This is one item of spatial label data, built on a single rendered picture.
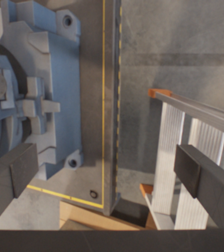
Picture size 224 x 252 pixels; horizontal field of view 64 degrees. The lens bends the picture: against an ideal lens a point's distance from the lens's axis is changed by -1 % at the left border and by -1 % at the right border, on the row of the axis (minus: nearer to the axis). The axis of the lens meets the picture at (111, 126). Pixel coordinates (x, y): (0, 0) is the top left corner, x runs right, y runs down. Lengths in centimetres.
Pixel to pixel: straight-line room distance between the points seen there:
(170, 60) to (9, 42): 65
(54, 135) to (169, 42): 65
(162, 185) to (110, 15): 65
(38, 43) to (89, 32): 18
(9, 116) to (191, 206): 53
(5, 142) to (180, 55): 77
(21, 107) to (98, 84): 27
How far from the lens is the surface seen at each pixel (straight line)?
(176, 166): 17
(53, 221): 159
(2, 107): 41
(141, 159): 101
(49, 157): 58
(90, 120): 64
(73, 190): 81
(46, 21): 65
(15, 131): 46
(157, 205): 88
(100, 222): 111
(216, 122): 43
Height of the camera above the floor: 91
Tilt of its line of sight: 65 degrees down
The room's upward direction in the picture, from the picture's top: 123 degrees counter-clockwise
